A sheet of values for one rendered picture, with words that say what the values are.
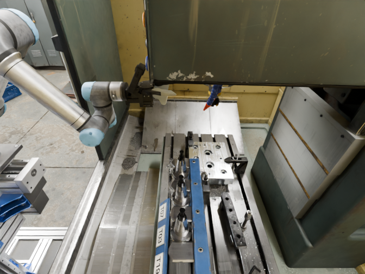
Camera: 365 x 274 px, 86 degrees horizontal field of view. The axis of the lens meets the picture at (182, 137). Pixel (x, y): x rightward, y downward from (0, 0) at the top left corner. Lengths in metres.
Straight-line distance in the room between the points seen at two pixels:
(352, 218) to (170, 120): 1.40
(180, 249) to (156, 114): 1.43
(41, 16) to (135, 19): 3.77
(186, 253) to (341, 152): 0.62
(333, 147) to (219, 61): 0.61
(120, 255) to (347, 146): 1.05
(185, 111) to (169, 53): 1.50
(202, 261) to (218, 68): 0.47
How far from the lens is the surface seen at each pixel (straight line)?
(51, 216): 2.36
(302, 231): 1.19
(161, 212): 1.00
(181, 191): 0.64
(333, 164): 0.90
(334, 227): 1.04
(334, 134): 0.90
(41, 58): 5.69
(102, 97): 0.82
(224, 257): 0.97
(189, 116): 1.86
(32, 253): 1.95
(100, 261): 1.18
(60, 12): 1.09
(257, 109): 2.16
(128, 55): 1.84
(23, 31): 0.87
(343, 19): 0.48
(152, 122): 1.84
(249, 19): 0.41
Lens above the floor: 1.80
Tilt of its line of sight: 39 degrees down
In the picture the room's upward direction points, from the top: 2 degrees clockwise
